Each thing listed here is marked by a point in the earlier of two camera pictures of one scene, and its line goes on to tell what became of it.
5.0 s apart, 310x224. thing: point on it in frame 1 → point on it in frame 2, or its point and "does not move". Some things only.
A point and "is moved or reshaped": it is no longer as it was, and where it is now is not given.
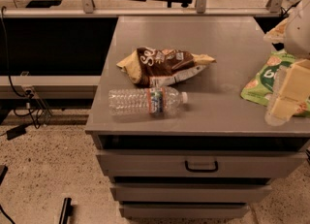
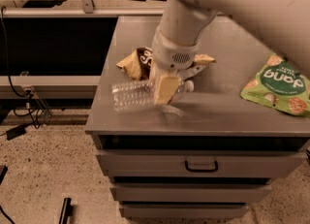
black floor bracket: (66, 210) does not move
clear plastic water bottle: (159, 101) is moved or reshaped
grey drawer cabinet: (175, 136) does not move
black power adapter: (15, 132) does not move
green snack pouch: (261, 84) does not move
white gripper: (298, 34) → (170, 54)
